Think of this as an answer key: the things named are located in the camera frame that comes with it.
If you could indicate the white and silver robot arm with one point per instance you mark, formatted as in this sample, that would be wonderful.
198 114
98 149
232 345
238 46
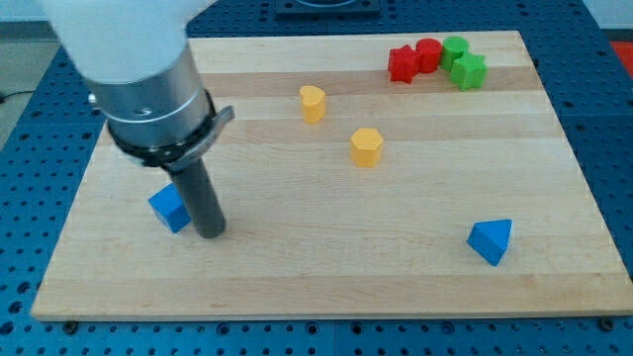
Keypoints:
134 56

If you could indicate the blue cube block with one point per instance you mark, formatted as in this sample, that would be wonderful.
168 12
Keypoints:
169 208

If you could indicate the yellow hexagon block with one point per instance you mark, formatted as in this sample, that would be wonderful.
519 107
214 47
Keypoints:
366 147

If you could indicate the wooden board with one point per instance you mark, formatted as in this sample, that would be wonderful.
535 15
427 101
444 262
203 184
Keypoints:
310 235

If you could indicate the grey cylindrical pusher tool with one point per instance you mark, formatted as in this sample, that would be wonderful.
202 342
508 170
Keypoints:
199 198

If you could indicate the red star block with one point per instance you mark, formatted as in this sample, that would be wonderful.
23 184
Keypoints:
403 64

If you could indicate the red cylinder block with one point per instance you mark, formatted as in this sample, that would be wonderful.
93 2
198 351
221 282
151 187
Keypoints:
429 53

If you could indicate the blue triangle block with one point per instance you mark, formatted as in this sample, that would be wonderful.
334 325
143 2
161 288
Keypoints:
491 239

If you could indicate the green star block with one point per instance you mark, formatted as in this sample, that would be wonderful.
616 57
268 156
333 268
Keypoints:
469 71

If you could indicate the green cylinder block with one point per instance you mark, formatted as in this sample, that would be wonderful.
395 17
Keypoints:
452 48

